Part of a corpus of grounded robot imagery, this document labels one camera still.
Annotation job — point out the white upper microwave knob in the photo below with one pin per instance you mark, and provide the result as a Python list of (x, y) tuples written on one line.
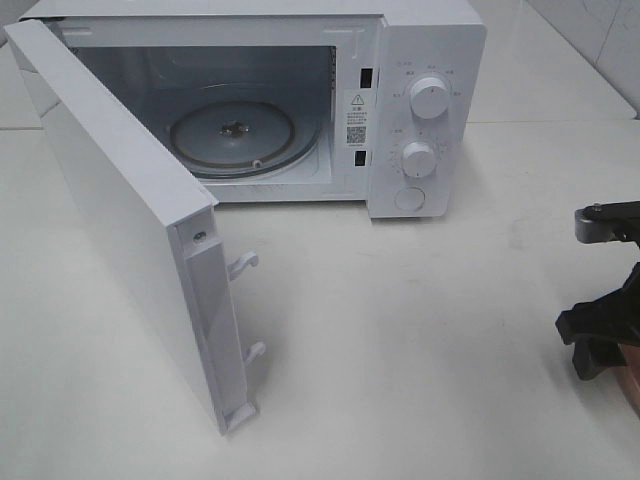
[(429, 96)]

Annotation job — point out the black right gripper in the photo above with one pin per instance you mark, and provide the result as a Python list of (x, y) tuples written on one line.
[(597, 326)]

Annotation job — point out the white round door button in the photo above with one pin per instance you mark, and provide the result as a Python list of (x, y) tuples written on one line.
[(410, 199)]

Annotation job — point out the white microwave knob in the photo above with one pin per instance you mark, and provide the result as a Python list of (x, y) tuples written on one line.
[(429, 96), (418, 160)]

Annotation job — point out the white microwave door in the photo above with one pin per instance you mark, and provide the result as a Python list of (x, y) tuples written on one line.
[(151, 219)]

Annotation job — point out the white microwave oven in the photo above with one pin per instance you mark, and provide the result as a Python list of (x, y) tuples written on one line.
[(164, 59)]

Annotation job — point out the white lower microwave knob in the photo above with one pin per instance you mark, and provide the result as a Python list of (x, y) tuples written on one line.
[(418, 160)]

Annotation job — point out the glass microwave turntable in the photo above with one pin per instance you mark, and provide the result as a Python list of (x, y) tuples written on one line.
[(239, 138)]

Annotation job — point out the pink round plate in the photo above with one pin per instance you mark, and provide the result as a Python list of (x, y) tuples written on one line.
[(628, 375)]

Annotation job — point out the white warning label sticker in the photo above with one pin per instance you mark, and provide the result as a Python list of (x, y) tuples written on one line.
[(357, 107)]

